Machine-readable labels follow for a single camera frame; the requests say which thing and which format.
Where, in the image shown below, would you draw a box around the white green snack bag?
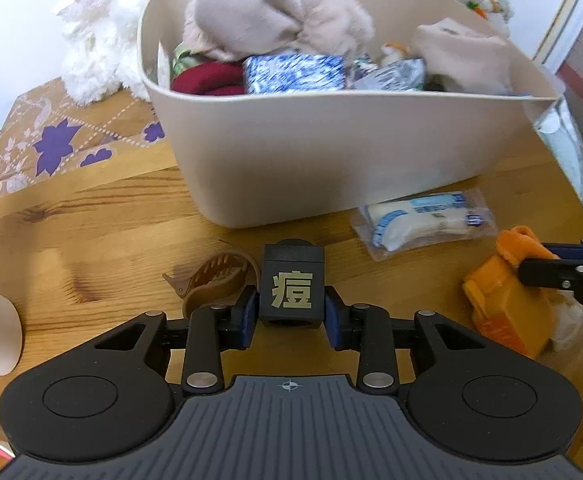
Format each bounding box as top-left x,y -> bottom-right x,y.
353,58 -> 427,91

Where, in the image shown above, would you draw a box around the packaged white bread roll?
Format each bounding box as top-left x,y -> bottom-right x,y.
351,188 -> 497,261

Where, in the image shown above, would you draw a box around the cream satin scrunchie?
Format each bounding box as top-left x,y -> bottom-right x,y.
549,296 -> 583,352

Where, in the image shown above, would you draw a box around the white fluffy plush toy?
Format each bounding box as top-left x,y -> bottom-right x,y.
379,42 -> 409,67

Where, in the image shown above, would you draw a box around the white fluffy lamb plush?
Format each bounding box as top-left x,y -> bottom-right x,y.
59,0 -> 149,106

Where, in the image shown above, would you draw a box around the brown hair claw clip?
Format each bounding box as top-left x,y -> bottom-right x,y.
162,248 -> 261,318

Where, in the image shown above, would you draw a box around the beige plastic storage bin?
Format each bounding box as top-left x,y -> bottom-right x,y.
137,0 -> 564,230

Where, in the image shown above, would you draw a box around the black cube with character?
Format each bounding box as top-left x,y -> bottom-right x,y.
259,238 -> 325,328

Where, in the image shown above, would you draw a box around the Hello Kitty plush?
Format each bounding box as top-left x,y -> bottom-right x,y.
171,62 -> 244,96

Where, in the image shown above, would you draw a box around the orange square bottle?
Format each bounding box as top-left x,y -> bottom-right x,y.
463,226 -> 566,359

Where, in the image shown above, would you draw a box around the lavender knotted socks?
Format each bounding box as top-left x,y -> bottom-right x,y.
183,0 -> 375,62

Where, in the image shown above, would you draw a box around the floral brown table runner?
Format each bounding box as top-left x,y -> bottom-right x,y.
0,78 -> 165,198

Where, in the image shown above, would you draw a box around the blue white tissue pack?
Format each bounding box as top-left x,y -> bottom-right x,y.
242,53 -> 346,94

